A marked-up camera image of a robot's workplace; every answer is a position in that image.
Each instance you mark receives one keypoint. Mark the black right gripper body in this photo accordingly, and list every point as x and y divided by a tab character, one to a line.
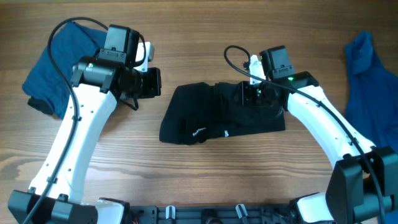
257	94

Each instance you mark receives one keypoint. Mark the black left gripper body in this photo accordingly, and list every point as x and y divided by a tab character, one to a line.
144	84

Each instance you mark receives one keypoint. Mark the black t-shirt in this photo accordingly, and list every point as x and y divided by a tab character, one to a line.
198	112

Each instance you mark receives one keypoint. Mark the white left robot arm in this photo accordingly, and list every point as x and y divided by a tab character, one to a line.
119	72

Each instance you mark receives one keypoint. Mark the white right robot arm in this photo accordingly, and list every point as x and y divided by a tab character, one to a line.
363	184

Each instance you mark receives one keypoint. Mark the blue polo shirt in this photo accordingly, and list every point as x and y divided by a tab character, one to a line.
372	104

